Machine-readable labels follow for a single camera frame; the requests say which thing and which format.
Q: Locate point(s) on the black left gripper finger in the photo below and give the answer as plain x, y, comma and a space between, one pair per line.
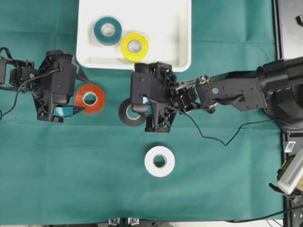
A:
67, 111
81, 76

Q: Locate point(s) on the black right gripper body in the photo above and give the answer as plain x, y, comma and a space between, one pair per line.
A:
181, 96

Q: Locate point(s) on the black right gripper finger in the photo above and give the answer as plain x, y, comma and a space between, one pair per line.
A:
161, 118
162, 70

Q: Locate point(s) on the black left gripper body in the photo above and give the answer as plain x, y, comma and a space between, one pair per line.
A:
42, 98

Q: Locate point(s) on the yellow tape roll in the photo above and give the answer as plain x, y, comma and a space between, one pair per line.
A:
134, 47

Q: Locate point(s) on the black tape roll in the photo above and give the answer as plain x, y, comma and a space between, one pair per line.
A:
126, 118

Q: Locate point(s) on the green tape roll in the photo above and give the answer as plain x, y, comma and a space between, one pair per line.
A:
102, 37

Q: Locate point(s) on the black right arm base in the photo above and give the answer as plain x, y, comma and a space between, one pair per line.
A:
287, 107

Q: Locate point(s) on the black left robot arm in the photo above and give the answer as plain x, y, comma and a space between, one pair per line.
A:
19, 75

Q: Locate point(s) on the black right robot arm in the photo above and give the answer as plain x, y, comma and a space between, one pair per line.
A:
276, 88

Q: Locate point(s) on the red tape roll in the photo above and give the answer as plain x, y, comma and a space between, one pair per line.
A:
91, 97

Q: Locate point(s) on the white plastic tray case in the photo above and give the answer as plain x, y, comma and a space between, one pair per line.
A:
165, 23

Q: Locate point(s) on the white tape roll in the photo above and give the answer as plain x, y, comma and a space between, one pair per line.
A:
169, 161

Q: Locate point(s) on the green table cloth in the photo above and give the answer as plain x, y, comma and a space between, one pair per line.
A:
91, 167

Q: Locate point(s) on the grey perforated metal box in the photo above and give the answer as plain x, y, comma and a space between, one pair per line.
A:
292, 175

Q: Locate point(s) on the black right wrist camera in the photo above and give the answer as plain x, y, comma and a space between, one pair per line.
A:
145, 86

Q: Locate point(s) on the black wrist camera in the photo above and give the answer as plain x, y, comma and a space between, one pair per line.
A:
145, 86
61, 83

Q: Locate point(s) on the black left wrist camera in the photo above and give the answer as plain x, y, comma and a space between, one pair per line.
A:
61, 83

